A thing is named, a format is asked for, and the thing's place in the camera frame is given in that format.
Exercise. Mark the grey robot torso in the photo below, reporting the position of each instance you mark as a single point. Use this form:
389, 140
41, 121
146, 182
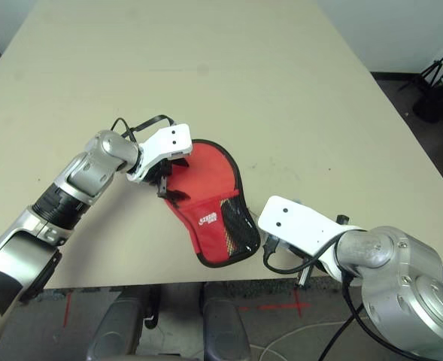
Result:
168, 358

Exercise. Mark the red tape cross mark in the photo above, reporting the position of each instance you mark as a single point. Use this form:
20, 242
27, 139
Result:
300, 305

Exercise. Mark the grey robot right leg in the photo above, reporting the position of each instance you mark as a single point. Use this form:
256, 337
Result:
225, 327

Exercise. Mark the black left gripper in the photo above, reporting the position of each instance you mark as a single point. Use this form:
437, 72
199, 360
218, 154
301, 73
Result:
161, 176

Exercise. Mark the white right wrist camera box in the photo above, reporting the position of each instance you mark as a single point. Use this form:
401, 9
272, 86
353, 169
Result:
296, 222

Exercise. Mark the black red paddle case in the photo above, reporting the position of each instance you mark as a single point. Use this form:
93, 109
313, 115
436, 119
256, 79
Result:
206, 240

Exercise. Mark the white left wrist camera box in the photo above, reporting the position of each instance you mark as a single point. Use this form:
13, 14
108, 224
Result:
164, 146

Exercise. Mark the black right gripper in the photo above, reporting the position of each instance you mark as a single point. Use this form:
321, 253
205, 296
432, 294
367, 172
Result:
304, 278

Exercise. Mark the red tape strip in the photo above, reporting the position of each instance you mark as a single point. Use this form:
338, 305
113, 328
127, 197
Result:
67, 308

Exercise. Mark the grey robot leg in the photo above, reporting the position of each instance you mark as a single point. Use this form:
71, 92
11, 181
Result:
225, 327
119, 327

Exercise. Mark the black tripod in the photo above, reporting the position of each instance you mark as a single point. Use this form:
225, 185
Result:
433, 71

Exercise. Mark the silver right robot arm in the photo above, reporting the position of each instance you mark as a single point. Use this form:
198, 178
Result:
401, 270

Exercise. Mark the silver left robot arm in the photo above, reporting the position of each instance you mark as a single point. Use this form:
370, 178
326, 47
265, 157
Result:
85, 169

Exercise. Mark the black waste bin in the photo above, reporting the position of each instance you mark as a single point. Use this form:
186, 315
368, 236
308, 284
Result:
429, 105

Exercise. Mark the grey robot left leg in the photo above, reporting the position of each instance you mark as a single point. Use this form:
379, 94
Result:
119, 327

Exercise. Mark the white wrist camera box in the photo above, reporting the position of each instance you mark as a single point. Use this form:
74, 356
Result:
296, 222
164, 146

